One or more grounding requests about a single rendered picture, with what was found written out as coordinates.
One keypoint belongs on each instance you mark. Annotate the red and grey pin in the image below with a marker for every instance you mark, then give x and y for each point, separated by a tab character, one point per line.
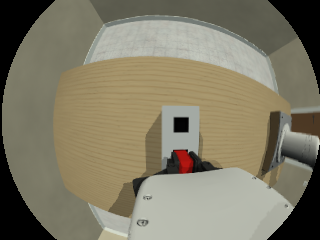
186	162

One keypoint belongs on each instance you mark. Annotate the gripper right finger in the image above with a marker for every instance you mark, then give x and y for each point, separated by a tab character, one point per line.
199	166

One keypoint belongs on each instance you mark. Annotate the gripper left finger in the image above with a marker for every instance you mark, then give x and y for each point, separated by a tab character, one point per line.
172	167

